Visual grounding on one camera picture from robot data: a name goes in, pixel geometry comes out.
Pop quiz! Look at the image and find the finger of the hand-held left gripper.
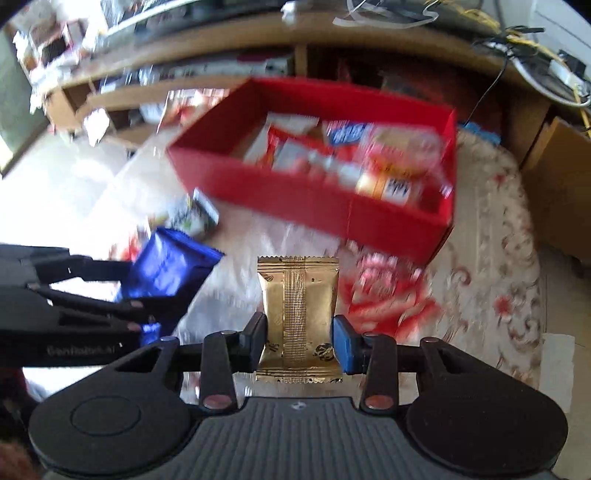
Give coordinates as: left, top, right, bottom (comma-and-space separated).
46, 286, 156, 331
36, 255, 136, 283

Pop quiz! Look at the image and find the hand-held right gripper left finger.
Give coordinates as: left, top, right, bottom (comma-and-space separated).
112, 311, 269, 413

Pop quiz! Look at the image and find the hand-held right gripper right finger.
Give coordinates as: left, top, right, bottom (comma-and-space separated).
332, 315, 479, 413

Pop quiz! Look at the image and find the gold snack packet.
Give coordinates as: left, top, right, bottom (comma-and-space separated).
255, 256, 344, 384

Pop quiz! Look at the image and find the dark blue snack packet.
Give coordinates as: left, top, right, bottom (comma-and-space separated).
115, 227, 226, 346

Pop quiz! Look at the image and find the red cardboard box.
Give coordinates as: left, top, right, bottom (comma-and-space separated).
166, 77, 458, 267

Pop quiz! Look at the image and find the red blue clear snack packet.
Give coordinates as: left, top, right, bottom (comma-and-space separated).
264, 120, 376, 186

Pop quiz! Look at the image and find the white green snack bar packet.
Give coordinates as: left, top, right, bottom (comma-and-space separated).
244, 113, 320, 168

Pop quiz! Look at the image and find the floral cloth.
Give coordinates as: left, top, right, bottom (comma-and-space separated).
115, 131, 546, 400

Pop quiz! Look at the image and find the white paper sheet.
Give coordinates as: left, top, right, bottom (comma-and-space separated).
537, 332, 579, 412

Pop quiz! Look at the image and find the blue plastic bag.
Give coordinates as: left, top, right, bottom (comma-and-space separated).
459, 121, 502, 145

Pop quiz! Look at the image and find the wooden cabinet door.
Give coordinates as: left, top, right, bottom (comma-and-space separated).
521, 116, 591, 259

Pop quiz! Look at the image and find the wooden TV cabinet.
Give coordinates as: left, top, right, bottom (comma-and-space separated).
44, 14, 591, 259

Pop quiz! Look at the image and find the white power strip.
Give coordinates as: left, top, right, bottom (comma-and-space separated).
546, 59, 588, 85

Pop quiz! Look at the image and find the black cable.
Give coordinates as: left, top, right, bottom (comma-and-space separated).
464, 55, 513, 125

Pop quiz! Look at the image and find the white cable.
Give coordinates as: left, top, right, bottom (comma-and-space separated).
332, 0, 439, 29

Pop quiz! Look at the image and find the yellow cable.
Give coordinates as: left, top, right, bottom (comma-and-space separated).
462, 7, 591, 132

